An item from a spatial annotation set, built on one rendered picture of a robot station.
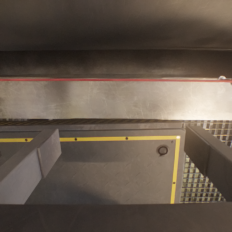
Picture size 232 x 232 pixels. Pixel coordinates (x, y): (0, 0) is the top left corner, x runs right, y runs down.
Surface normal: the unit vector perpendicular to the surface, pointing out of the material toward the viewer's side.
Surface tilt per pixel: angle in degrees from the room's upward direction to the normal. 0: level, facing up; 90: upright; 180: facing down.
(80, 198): 0
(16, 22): 72
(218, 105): 1
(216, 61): 6
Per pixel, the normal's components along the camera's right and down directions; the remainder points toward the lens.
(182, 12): -0.01, 1.00
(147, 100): -0.01, 0.28
